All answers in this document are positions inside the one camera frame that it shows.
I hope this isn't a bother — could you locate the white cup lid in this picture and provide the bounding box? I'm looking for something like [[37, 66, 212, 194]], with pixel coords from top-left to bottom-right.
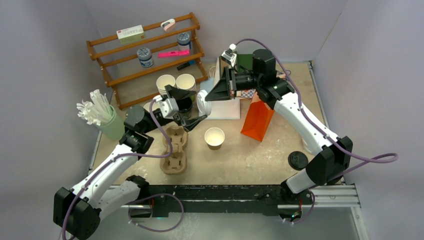
[[302, 138, 313, 155]]

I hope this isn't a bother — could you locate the blue white jar left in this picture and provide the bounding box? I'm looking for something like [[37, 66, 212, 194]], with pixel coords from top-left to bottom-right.
[[136, 47, 154, 68]]

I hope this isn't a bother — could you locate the blue white jar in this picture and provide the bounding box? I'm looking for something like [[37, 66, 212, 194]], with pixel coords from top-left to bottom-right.
[[177, 32, 192, 51], [136, 47, 154, 68]]

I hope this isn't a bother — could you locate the wooden shelf rack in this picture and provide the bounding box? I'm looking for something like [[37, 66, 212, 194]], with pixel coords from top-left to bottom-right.
[[86, 12, 209, 110]]

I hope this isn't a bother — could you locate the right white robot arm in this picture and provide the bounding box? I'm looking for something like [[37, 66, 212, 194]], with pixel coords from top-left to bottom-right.
[[205, 49, 353, 204]]

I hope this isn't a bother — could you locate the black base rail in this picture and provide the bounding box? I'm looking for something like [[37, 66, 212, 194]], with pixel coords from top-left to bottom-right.
[[69, 183, 362, 220]]

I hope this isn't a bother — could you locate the right white cup stack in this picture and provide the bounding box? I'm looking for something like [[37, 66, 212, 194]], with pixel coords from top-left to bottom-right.
[[175, 73, 196, 91]]

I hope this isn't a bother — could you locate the green paper bag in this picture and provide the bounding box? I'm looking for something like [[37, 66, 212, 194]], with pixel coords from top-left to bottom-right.
[[219, 53, 253, 73]]

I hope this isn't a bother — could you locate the black paper cup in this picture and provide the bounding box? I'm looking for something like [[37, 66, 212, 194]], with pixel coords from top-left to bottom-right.
[[176, 97, 193, 120]]

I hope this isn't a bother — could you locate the orange paper bag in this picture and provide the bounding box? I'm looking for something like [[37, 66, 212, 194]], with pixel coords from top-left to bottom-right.
[[240, 87, 276, 142]]

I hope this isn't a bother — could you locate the pulp cup carrier tray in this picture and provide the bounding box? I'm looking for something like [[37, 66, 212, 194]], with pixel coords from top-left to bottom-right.
[[159, 125, 189, 175]]

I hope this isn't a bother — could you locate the blue white jar right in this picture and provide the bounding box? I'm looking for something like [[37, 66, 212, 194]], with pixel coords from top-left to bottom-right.
[[177, 32, 192, 51]]

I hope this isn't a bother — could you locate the left white cup stack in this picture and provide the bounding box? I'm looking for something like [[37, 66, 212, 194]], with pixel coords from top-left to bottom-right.
[[156, 74, 176, 95]]

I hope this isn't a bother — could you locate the white green box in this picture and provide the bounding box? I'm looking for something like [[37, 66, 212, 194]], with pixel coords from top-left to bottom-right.
[[116, 25, 145, 45]]

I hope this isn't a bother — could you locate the pink marker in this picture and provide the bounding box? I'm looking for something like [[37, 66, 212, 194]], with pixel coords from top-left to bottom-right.
[[157, 49, 191, 58]]

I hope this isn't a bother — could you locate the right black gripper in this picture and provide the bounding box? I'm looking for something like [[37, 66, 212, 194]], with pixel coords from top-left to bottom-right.
[[206, 65, 263, 103]]

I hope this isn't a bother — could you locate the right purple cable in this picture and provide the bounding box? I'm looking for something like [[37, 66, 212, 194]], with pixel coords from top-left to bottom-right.
[[235, 38, 399, 226]]

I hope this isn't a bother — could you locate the black cup lid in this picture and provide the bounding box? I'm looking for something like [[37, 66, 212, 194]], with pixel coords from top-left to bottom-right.
[[287, 151, 309, 171]]

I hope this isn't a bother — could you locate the brown paper cup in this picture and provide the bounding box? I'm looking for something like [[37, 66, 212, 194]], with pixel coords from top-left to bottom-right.
[[143, 101, 159, 112], [204, 127, 225, 150]]

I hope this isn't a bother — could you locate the white cup stack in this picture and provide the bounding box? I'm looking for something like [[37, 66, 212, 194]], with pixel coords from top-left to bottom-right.
[[175, 73, 196, 91], [156, 74, 176, 95]]

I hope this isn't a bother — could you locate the green straw holder cup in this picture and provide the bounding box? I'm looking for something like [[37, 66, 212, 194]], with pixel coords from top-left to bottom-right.
[[97, 106, 125, 140]]

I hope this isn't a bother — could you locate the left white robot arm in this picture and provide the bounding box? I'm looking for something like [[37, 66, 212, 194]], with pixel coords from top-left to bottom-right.
[[53, 85, 212, 240]]

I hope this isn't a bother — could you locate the black blue marker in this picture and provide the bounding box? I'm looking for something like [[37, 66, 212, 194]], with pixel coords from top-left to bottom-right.
[[176, 60, 196, 71]]

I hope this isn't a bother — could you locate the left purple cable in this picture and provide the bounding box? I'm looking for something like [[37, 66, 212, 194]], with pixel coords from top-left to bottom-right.
[[61, 97, 185, 240]]

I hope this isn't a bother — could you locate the white cup lid picked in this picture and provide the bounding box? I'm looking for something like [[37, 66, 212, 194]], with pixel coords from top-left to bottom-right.
[[196, 89, 212, 116]]

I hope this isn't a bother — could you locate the white pink clip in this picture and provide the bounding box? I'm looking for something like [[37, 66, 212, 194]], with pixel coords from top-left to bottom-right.
[[160, 18, 176, 32]]

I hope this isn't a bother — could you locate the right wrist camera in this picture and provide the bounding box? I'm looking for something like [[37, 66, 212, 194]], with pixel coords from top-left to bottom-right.
[[221, 43, 237, 68]]

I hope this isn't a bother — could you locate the blue checkered paper bag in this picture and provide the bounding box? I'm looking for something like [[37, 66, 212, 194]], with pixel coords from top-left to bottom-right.
[[237, 89, 256, 99]]

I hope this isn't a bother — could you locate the purple cable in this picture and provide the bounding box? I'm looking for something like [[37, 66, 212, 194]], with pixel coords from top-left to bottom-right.
[[61, 97, 185, 240], [235, 38, 399, 226]]

